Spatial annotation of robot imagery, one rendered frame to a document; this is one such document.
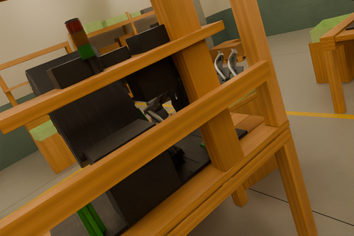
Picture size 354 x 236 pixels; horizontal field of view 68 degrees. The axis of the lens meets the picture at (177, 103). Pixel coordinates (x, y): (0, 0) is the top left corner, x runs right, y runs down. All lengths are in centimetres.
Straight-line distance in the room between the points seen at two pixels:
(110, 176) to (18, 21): 629
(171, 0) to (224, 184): 85
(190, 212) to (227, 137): 37
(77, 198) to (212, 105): 61
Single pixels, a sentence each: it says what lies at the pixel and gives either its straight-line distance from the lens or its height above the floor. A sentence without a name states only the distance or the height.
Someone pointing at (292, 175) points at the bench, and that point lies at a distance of 173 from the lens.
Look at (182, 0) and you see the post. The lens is 113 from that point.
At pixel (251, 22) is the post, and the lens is 138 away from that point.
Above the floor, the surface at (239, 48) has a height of 34.
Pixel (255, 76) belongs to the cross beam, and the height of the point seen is 124.
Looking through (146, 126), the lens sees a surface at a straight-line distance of 116.
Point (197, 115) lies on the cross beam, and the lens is 107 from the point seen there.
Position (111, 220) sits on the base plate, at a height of 90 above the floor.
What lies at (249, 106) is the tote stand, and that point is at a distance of 234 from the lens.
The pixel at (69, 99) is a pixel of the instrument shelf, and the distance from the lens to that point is 87.
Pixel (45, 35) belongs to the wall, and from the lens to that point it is 707.
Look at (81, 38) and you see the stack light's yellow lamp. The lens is 95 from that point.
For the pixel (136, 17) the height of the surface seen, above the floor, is 199.
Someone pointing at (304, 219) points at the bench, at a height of 21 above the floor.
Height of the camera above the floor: 162
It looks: 17 degrees down
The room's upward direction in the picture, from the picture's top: 22 degrees counter-clockwise
